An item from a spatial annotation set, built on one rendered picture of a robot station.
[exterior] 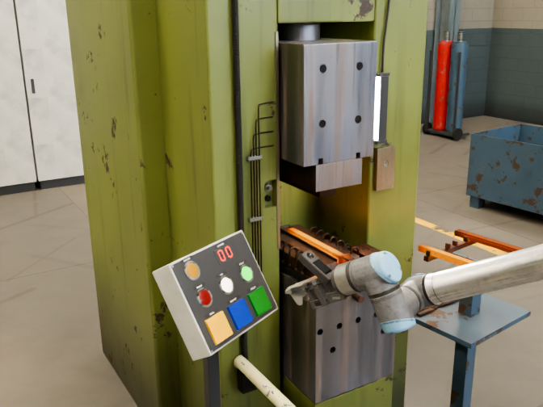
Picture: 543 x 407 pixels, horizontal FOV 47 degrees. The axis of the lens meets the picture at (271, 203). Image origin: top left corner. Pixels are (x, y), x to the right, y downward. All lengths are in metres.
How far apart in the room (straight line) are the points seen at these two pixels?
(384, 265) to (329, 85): 0.71
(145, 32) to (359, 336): 1.38
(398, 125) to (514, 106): 8.89
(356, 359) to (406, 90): 1.05
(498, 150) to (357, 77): 3.97
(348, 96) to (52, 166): 5.42
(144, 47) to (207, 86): 0.44
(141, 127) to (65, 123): 4.78
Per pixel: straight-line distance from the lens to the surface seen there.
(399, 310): 1.69
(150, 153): 2.46
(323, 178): 2.15
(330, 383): 2.43
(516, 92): 11.31
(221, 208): 2.13
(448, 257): 2.43
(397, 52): 2.45
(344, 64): 2.13
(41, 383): 3.62
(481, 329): 2.52
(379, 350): 2.52
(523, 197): 5.99
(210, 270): 1.85
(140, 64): 2.41
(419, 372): 3.55
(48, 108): 7.13
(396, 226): 2.62
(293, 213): 2.71
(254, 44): 2.10
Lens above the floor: 1.88
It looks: 17 degrees down
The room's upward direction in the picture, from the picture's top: 1 degrees counter-clockwise
